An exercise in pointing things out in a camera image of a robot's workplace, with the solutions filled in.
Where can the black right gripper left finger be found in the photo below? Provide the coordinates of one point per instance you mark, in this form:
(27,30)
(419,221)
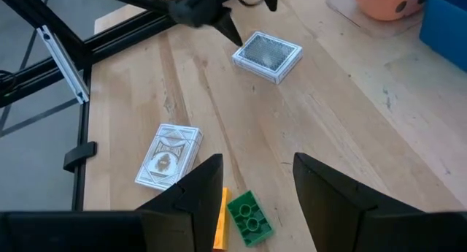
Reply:
(175,226)

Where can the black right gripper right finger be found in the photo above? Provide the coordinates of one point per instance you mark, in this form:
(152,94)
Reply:
(346,215)

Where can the yellow eight-stud brick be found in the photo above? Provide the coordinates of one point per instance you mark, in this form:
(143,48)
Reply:
(222,223)

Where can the card deck brown print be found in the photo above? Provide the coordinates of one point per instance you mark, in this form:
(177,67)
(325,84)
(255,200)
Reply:
(168,157)

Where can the clear plastic bin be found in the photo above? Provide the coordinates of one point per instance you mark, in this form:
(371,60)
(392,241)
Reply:
(343,14)

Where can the dark green small brick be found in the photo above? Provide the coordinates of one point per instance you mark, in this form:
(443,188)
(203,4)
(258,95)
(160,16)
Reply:
(250,219)

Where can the orange foam die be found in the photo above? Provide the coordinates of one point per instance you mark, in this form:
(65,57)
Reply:
(390,3)

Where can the teal plastic bin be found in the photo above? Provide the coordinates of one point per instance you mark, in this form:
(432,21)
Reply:
(445,29)

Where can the silver aluminium frame bar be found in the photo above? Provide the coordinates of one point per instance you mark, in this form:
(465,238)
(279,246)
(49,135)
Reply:
(63,64)

